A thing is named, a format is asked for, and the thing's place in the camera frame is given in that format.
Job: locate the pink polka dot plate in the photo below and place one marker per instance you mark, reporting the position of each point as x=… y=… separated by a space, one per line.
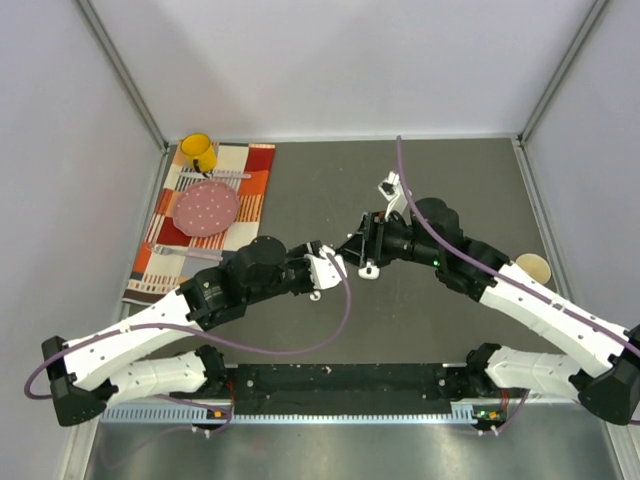
x=205 y=209

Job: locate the yellow mug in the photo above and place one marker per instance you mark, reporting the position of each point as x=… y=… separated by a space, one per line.
x=199 y=151

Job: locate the cream dotted mug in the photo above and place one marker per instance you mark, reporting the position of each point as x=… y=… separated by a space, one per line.
x=535 y=266

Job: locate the patchwork orange placemat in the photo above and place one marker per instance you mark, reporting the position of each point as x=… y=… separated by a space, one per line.
x=154 y=275

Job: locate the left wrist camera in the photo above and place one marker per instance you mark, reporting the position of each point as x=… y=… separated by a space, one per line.
x=326 y=266

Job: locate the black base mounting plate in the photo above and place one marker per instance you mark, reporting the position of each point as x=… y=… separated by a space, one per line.
x=348 y=389

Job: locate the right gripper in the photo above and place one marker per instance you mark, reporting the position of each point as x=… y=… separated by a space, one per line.
x=369 y=241

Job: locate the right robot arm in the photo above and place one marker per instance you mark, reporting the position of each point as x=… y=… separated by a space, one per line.
x=598 y=366

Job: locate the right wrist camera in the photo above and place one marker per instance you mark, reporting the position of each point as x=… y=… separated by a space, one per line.
x=392 y=191

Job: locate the white charging case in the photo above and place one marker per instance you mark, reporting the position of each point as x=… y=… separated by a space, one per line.
x=369 y=271

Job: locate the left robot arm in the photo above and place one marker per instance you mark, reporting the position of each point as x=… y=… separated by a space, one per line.
x=86 y=373

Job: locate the white cable duct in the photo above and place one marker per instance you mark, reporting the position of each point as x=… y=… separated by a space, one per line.
x=174 y=414

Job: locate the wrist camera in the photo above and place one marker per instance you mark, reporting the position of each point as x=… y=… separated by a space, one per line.
x=392 y=191
x=326 y=266

